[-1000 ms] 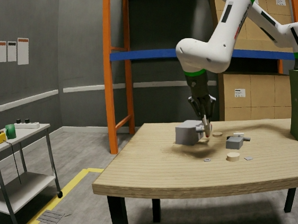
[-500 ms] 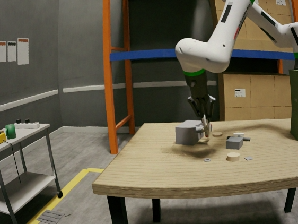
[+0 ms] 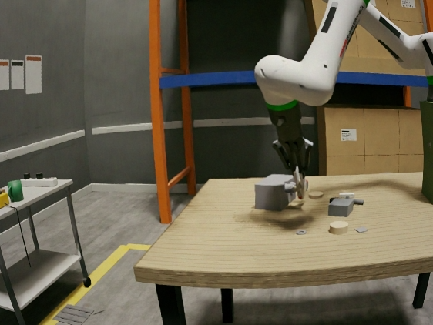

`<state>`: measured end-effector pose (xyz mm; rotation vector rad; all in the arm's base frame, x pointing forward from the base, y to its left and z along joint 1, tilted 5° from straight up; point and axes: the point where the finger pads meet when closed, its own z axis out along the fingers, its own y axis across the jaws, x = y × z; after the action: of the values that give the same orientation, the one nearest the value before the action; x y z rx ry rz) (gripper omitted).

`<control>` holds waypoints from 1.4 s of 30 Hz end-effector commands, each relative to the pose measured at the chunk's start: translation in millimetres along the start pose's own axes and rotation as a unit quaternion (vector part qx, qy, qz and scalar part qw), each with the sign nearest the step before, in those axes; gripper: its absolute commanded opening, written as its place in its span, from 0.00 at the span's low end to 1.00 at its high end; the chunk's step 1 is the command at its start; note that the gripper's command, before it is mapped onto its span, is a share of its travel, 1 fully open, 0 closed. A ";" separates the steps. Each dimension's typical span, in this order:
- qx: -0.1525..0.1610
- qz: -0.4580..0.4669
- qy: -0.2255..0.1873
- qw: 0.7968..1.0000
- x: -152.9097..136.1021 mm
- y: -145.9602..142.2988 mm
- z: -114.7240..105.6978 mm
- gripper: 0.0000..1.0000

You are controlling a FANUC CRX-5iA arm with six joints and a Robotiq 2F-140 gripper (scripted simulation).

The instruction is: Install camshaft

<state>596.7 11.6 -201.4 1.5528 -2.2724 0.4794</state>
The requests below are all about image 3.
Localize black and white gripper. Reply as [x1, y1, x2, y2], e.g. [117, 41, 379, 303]
[272, 121, 314, 189]

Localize grey bolt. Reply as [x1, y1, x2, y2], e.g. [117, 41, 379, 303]
[345, 196, 364, 205]

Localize beige short cylinder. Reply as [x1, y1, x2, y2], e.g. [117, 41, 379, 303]
[330, 221, 348, 235]

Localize tan round wooden disc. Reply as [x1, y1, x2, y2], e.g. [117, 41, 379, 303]
[308, 192, 323, 199]

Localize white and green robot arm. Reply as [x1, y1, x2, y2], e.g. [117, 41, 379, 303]
[254, 0, 433, 127]

